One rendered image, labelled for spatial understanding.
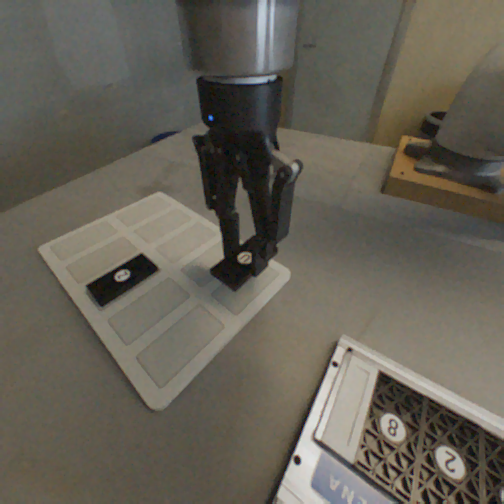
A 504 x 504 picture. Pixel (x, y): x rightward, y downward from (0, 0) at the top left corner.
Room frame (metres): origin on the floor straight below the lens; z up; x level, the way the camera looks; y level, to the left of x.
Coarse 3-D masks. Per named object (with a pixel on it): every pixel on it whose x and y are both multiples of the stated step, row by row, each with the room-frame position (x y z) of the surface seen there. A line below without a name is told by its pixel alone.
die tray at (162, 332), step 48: (96, 240) 0.36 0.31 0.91; (144, 240) 0.36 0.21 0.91; (192, 240) 0.36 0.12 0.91; (240, 240) 0.36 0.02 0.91; (144, 288) 0.24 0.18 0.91; (192, 288) 0.24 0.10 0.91; (240, 288) 0.24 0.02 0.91; (144, 336) 0.16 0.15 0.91; (192, 336) 0.16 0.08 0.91; (144, 384) 0.10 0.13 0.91
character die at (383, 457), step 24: (384, 384) 0.10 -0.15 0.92; (384, 408) 0.07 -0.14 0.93; (408, 408) 0.07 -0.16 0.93; (384, 432) 0.05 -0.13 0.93; (408, 432) 0.05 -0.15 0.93; (360, 456) 0.04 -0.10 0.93; (384, 456) 0.04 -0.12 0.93; (408, 456) 0.04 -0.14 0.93; (384, 480) 0.02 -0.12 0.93; (408, 480) 0.02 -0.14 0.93
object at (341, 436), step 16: (352, 368) 0.11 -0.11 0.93; (368, 368) 0.11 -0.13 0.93; (352, 384) 0.10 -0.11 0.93; (368, 384) 0.10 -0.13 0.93; (336, 400) 0.08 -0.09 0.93; (352, 400) 0.08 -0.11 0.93; (368, 400) 0.08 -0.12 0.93; (336, 416) 0.07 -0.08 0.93; (352, 416) 0.07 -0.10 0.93; (336, 432) 0.05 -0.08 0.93; (352, 432) 0.05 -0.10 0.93; (336, 448) 0.04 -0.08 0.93; (352, 448) 0.04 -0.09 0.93
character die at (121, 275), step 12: (132, 264) 0.29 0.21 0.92; (144, 264) 0.28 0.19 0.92; (108, 276) 0.26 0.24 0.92; (120, 276) 0.26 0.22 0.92; (132, 276) 0.26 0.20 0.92; (144, 276) 0.26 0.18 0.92; (96, 288) 0.23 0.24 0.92; (108, 288) 0.24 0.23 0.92; (120, 288) 0.23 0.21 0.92; (96, 300) 0.22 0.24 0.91; (108, 300) 0.22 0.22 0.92
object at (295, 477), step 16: (336, 352) 0.14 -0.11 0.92; (368, 352) 0.13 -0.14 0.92; (336, 368) 0.12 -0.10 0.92; (400, 368) 0.12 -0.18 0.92; (432, 384) 0.10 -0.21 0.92; (320, 400) 0.08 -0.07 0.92; (448, 400) 0.08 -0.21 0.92; (464, 400) 0.08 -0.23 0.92; (320, 416) 0.07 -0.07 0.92; (480, 416) 0.07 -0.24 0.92; (496, 416) 0.07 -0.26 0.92; (304, 432) 0.06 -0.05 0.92; (304, 448) 0.04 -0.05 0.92; (320, 448) 0.04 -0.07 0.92; (288, 464) 0.03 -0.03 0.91; (304, 464) 0.03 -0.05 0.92; (288, 480) 0.02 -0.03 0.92; (304, 480) 0.02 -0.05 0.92; (288, 496) 0.01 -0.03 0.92; (304, 496) 0.01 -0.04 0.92
